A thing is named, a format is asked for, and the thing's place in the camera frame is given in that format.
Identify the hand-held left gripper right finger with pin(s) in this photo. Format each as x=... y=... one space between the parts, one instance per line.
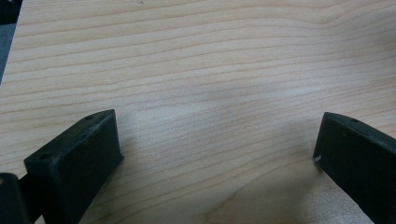
x=361 y=161

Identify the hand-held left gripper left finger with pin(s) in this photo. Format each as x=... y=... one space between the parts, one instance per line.
x=74 y=161

